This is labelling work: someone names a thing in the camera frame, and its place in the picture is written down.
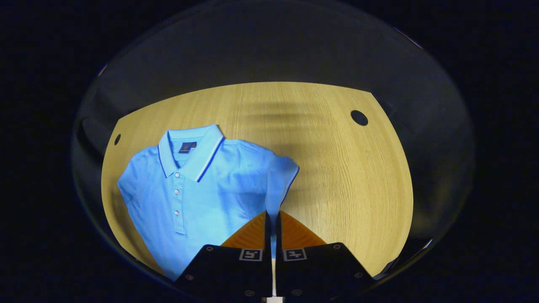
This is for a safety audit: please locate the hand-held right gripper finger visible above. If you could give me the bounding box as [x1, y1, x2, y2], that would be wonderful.
[175, 210, 272, 301]
[275, 210, 375, 301]

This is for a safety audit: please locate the light blue polo T-shirt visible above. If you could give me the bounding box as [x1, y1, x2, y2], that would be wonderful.
[117, 123, 300, 282]

